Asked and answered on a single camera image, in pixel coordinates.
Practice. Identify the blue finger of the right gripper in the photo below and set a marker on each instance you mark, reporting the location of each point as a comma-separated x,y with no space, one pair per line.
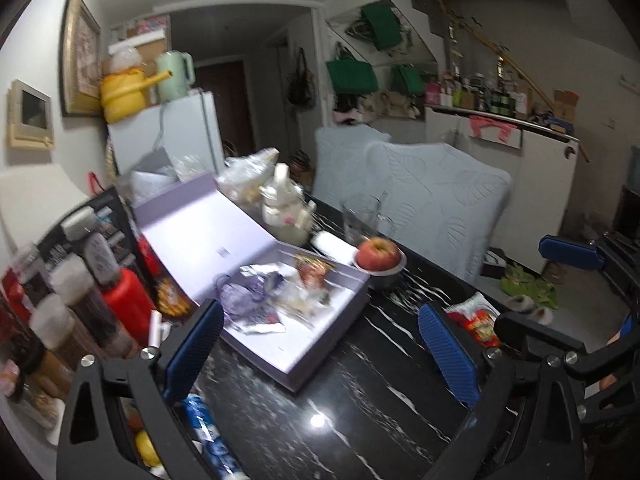
627,327
590,256

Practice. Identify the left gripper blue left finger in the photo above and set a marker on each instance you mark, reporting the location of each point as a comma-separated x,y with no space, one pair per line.
176,362

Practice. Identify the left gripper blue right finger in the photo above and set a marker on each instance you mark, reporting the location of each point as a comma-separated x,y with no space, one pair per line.
464,363

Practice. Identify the red snack packet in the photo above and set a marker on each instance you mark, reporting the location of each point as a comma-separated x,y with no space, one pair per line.
477,316

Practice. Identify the green slippers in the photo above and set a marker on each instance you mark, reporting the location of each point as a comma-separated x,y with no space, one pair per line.
517,282

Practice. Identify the red canister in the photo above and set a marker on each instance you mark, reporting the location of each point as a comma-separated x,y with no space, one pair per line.
131,304

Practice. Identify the small metal bowl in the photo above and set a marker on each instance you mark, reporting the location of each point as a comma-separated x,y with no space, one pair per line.
384,279

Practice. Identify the lavender gift box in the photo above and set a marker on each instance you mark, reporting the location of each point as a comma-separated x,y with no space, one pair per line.
285,308

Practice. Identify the yellow lemon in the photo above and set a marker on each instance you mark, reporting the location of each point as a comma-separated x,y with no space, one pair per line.
146,450

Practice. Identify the red apple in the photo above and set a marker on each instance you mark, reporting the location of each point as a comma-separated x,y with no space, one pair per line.
378,254

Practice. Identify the blue white carton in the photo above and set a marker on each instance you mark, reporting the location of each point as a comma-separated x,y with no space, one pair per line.
214,449

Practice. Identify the white lid glass jar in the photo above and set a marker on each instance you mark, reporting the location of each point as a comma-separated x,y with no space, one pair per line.
100,259

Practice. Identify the black printed box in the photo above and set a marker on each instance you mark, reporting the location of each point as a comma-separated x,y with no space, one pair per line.
113,223

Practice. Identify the white paper roll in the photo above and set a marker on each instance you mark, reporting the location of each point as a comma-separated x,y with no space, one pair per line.
334,248

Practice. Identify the clear glass mug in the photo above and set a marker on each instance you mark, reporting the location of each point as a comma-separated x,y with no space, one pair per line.
363,219

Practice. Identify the cream cartoon kettle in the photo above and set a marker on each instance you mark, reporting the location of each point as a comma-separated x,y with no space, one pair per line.
285,212

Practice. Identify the clear plastic bag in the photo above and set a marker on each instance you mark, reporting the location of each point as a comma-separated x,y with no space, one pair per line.
243,177

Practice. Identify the rear light blue cushion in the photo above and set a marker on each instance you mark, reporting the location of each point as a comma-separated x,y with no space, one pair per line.
341,160

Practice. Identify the white refrigerator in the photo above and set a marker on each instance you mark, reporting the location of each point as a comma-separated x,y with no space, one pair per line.
187,127

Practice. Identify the yellow enamel pot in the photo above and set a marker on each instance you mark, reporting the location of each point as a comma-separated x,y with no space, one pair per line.
123,93

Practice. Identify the dark wooden door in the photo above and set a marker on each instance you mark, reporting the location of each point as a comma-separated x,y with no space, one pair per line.
227,82

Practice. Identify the black hanging handbag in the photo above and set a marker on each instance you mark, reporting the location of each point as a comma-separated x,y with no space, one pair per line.
301,87

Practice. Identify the large green tote bag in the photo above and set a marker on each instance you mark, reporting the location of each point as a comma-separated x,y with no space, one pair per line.
349,75

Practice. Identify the mint green electric kettle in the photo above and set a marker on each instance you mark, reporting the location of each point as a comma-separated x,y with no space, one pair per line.
182,75

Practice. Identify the upper green tote bag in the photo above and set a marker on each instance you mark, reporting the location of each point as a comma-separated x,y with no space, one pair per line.
383,24

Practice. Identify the gold framed picture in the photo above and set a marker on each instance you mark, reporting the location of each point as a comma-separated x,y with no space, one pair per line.
79,61

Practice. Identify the purple drawstring pouch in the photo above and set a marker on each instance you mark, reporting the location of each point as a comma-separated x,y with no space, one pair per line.
248,304

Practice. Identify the wall intercom panel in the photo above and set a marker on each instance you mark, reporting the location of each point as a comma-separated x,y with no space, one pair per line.
29,118

